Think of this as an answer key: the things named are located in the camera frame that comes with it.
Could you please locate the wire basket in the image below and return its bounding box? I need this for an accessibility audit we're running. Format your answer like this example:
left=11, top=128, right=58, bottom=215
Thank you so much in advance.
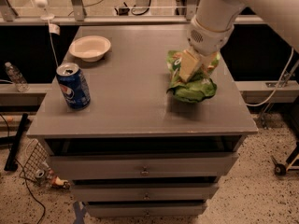
left=21, top=139, right=50, bottom=186

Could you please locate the green rice chip bag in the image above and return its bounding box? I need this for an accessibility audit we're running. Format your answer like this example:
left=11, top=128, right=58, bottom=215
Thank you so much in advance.
left=166, top=50, right=221, bottom=104

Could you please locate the top drawer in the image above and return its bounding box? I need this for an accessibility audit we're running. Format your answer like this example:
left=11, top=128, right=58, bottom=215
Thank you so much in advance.
left=50, top=152, right=238, bottom=180

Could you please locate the grey drawer cabinet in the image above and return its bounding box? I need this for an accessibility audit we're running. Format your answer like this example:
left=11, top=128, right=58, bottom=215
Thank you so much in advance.
left=28, top=25, right=257, bottom=206

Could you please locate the bottom drawer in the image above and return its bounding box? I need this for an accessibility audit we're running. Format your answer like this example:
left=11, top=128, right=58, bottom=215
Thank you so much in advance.
left=86, top=203, right=206, bottom=217

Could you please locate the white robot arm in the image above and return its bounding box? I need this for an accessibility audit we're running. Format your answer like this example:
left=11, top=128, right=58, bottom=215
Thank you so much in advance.
left=179, top=0, right=299, bottom=82

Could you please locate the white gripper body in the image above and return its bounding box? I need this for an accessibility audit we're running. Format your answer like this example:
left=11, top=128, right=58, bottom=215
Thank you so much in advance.
left=187, top=17, right=234, bottom=56

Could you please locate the blue pepsi can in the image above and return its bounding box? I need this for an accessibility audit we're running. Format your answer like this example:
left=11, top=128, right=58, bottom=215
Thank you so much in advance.
left=56, top=63, right=91, bottom=110

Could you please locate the white bowl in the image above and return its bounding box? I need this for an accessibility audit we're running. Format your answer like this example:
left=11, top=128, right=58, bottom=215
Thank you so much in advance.
left=68, top=35, right=111, bottom=63

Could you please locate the middle drawer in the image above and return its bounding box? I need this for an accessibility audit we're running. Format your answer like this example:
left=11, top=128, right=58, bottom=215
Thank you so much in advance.
left=72, top=183, right=219, bottom=202

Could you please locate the black floor cable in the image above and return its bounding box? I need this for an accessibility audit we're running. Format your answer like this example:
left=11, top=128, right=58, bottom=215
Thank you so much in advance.
left=0, top=113, right=47, bottom=224

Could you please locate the clear plastic water bottle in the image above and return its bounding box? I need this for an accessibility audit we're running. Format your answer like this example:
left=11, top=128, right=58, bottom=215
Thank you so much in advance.
left=5, top=62, right=29, bottom=92

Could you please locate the drawer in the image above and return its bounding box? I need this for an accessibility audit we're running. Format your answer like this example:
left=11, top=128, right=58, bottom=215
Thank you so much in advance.
left=72, top=183, right=219, bottom=202
left=86, top=203, right=206, bottom=217
left=50, top=152, right=238, bottom=180

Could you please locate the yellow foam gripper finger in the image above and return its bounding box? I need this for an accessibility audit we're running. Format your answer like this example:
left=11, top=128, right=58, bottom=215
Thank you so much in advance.
left=203, top=52, right=218, bottom=73
left=179, top=49, right=202, bottom=82

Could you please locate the black wheeled cart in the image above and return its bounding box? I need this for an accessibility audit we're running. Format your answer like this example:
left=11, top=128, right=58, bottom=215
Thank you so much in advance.
left=271, top=142, right=299, bottom=176

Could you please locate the white cable with tag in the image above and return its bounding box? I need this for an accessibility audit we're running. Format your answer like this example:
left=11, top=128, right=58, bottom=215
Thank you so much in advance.
left=33, top=0, right=61, bottom=67

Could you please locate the black power adapter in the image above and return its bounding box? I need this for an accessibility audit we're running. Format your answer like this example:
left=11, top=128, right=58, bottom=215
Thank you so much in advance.
left=115, top=7, right=130, bottom=16

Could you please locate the black metal stand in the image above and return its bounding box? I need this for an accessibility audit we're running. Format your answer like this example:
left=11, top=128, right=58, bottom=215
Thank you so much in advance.
left=0, top=113, right=29, bottom=172

